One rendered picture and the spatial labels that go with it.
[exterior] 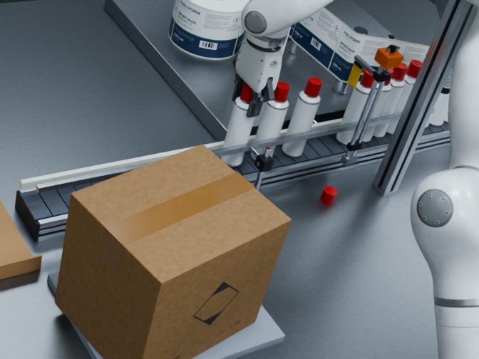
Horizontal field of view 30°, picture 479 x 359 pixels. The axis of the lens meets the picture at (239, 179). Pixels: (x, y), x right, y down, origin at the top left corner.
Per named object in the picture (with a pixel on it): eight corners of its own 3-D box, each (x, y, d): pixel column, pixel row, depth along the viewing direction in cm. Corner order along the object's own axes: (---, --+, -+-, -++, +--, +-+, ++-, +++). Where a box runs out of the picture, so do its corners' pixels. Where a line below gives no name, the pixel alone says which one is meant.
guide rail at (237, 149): (430, 111, 230) (432, 106, 229) (433, 113, 229) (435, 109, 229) (35, 190, 172) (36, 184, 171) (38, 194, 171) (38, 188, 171)
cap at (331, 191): (336, 204, 210) (340, 194, 208) (323, 205, 209) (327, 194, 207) (330, 195, 212) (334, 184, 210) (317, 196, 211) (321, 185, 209)
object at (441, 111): (433, 114, 243) (462, 50, 230) (446, 125, 240) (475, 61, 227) (420, 117, 240) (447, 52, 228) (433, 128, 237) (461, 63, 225)
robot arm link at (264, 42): (296, 38, 182) (293, 50, 184) (273, 15, 187) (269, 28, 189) (264, 42, 177) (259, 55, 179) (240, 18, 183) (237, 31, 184)
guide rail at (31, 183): (405, 111, 238) (408, 105, 236) (408, 114, 237) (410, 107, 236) (18, 186, 180) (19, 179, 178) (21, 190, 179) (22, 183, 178)
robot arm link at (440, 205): (512, 295, 162) (502, 164, 161) (475, 315, 146) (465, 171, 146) (449, 293, 169) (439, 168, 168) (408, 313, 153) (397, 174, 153)
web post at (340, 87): (341, 84, 244) (362, 24, 232) (351, 93, 241) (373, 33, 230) (328, 86, 241) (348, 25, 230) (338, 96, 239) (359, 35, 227)
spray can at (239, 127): (234, 151, 206) (254, 77, 194) (246, 164, 203) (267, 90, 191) (215, 154, 204) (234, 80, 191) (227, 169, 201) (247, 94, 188)
